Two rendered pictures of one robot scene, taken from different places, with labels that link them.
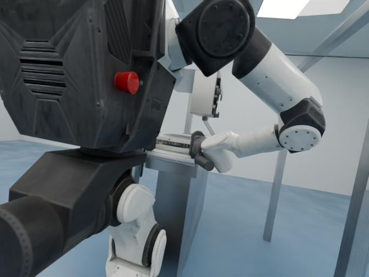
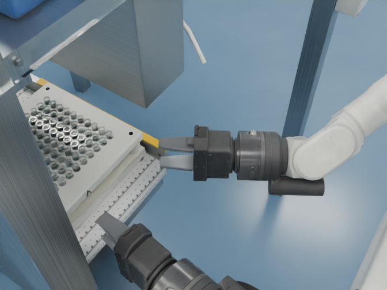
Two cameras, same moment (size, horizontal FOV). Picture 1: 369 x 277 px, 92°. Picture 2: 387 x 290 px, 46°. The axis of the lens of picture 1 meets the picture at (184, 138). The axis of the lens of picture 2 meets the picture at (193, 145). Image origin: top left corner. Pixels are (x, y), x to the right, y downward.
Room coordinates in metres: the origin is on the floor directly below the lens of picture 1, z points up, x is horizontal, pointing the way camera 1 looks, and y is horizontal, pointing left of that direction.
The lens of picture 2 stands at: (0.62, 0.41, 1.59)
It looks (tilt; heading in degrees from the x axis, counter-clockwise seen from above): 51 degrees down; 290
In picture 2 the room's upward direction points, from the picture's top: straight up
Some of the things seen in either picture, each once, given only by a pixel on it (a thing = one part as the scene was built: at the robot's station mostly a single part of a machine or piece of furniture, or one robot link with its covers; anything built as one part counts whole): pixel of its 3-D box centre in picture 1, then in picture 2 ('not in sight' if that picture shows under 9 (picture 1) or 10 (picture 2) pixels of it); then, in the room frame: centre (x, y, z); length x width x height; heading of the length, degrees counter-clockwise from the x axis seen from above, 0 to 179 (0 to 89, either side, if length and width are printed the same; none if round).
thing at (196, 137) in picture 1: (201, 147); (227, 153); (0.74, -0.08, 0.95); 0.12 x 0.10 x 0.13; 18
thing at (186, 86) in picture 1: (191, 83); not in sight; (1.17, 0.00, 1.31); 0.62 x 0.38 x 0.04; 166
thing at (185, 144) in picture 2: not in sight; (176, 142); (0.82, -0.04, 0.99); 0.06 x 0.03 x 0.02; 18
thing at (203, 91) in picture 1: (206, 96); (103, 11); (0.95, -0.08, 1.20); 0.22 x 0.11 x 0.20; 166
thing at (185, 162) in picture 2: not in sight; (177, 164); (0.82, -0.04, 0.92); 0.06 x 0.03 x 0.02; 18
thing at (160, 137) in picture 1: (180, 139); (48, 149); (1.05, 0.02, 0.95); 0.25 x 0.24 x 0.02; 166
